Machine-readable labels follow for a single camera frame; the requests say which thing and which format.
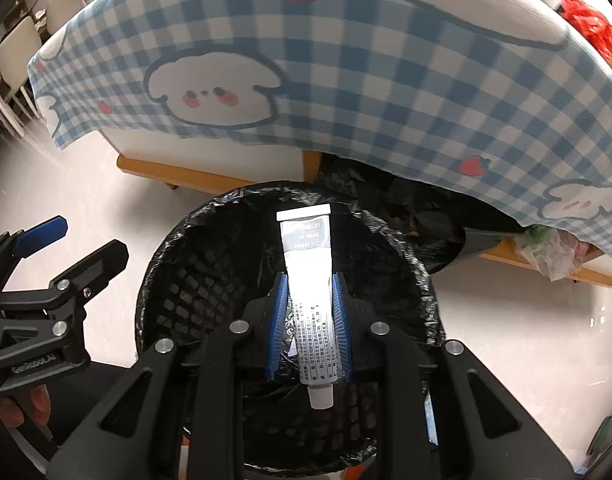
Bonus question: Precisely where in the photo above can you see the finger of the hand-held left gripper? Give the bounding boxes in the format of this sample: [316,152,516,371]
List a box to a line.
[0,240,129,341]
[0,216,68,291]

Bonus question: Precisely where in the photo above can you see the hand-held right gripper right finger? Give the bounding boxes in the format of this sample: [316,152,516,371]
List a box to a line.
[330,271,581,480]

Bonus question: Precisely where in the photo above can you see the trash bin with black bag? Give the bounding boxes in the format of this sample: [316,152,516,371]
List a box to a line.
[135,180,447,480]

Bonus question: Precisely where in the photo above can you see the clear bag with green contents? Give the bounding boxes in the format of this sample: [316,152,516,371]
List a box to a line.
[516,225,601,281]

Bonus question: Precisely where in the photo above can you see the white grey tube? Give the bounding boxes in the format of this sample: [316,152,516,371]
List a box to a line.
[277,205,347,409]

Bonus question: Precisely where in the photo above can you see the red plastic bag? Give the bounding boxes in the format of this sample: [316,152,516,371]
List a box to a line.
[560,0,612,63]

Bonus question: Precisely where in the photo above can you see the person's left hand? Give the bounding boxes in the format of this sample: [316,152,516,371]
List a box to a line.
[0,385,52,428]

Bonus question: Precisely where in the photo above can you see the white cable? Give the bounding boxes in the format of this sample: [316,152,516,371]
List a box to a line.
[8,425,52,463]

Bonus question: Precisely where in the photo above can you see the black plastic bag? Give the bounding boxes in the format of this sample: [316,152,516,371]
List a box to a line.
[316,162,466,273]

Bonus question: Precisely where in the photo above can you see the blue checked tablecloth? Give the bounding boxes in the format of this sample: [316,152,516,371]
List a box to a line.
[27,0,612,253]

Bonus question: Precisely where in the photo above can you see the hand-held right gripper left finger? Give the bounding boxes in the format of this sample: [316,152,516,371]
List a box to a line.
[46,271,291,480]

